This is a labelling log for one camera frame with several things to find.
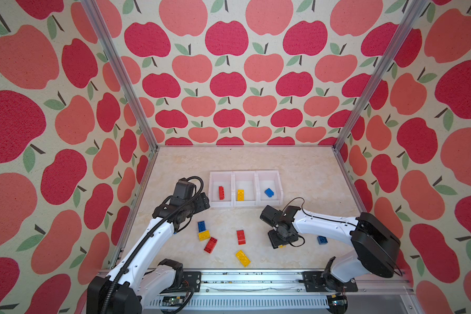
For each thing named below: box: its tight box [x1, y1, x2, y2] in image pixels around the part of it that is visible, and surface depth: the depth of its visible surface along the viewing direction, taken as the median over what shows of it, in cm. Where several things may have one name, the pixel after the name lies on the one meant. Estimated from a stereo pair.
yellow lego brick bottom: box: [235, 249, 252, 268], surface depth 82 cm
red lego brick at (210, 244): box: [203, 236, 218, 254], surface depth 84 cm
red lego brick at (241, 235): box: [236, 229, 246, 246], surface depth 86 cm
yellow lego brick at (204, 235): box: [198, 229, 211, 242], surface depth 88 cm
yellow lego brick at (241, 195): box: [237, 189, 246, 202], surface depth 100 cm
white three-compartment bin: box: [208, 170, 284, 208], surface depth 100 cm
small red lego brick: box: [218, 185, 226, 201], surface depth 100 cm
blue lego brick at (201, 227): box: [197, 220, 207, 233], surface depth 90 cm
